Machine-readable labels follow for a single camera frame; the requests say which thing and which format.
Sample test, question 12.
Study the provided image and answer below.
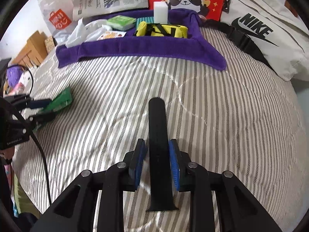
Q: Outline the striped quilt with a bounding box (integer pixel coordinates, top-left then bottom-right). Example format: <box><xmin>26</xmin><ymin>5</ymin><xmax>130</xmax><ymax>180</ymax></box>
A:
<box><xmin>13</xmin><ymin>29</ymin><xmax>308</xmax><ymax>231</ymax></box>

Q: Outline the white cloth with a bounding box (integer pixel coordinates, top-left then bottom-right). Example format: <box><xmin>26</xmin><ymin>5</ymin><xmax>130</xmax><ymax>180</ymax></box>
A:
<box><xmin>65</xmin><ymin>18</ymin><xmax>112</xmax><ymax>48</ymax></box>

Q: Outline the white Miniso plastic bag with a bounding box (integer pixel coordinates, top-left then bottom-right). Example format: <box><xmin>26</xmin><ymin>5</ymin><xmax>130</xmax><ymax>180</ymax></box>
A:
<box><xmin>37</xmin><ymin>0</ymin><xmax>77</xmax><ymax>44</ymax></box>

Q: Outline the purple plush toy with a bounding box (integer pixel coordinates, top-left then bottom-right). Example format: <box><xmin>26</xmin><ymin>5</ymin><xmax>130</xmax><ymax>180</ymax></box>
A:
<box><xmin>7</xmin><ymin>66</ymin><xmax>24</xmax><ymax>88</ymax></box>

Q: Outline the dark green watch strap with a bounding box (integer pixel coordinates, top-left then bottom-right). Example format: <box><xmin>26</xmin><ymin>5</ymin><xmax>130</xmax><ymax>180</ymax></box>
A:
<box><xmin>146</xmin><ymin>97</ymin><xmax>179</xmax><ymax>212</ymax></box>

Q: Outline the yellow black strap roll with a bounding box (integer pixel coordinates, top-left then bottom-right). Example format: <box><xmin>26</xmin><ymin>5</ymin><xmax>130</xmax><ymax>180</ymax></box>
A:
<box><xmin>133</xmin><ymin>20</ymin><xmax>189</xmax><ymax>39</ymax></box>

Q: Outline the brown cardboard box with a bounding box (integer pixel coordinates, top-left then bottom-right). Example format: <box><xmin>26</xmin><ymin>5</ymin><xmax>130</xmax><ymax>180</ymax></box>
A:
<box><xmin>11</xmin><ymin>31</ymin><xmax>57</xmax><ymax>68</ymax></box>

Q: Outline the fruit print packet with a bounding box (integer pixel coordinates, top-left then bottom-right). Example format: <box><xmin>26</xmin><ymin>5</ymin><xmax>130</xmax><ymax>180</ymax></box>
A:
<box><xmin>97</xmin><ymin>30</ymin><xmax>126</xmax><ymax>40</ymax></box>

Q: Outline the purple towel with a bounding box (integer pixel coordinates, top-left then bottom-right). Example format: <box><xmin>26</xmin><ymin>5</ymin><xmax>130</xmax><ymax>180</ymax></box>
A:
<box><xmin>55</xmin><ymin>9</ymin><xmax>227</xmax><ymax>71</ymax></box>

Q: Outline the person's hand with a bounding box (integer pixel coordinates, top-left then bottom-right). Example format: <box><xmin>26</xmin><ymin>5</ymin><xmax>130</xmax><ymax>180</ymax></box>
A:
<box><xmin>0</xmin><ymin>147</ymin><xmax>15</xmax><ymax>165</ymax></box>

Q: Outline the white sponge block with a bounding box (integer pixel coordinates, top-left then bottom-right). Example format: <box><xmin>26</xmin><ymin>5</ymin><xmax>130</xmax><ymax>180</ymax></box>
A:
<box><xmin>154</xmin><ymin>2</ymin><xmax>168</xmax><ymax>24</ymax></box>

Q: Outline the teal ribbed fabric pouch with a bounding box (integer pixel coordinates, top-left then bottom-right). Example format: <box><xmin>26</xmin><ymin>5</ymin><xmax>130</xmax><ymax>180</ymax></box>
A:
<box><xmin>136</xmin><ymin>16</ymin><xmax>154</xmax><ymax>30</ymax></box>

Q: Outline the white Nike waist bag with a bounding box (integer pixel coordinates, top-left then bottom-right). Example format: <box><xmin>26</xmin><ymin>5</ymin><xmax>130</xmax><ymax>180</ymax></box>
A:
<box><xmin>205</xmin><ymin>0</ymin><xmax>308</xmax><ymax>81</ymax></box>

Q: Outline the light green tissue pack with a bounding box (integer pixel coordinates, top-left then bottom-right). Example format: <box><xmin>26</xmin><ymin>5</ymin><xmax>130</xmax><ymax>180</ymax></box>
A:
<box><xmin>107</xmin><ymin>15</ymin><xmax>137</xmax><ymax>31</ymax></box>

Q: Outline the dark green wipes packet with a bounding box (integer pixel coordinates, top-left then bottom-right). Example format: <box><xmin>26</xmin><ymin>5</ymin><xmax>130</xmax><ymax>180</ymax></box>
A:
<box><xmin>33</xmin><ymin>85</ymin><xmax>73</xmax><ymax>132</ymax></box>

